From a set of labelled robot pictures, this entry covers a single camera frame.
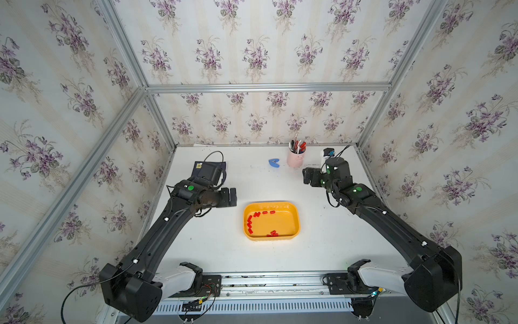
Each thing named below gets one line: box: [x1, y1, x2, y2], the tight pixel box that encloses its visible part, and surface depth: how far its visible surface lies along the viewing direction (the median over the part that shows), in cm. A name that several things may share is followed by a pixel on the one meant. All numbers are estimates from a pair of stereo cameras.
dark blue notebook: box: [191, 161, 227, 180], surface depth 60 cm
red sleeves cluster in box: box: [246, 210, 280, 237], surface depth 90 cm
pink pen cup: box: [286, 139, 307, 169], surface depth 107 cm
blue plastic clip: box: [268, 158, 280, 169], surface depth 113 cm
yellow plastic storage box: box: [243, 201, 301, 241], surface depth 91 cm
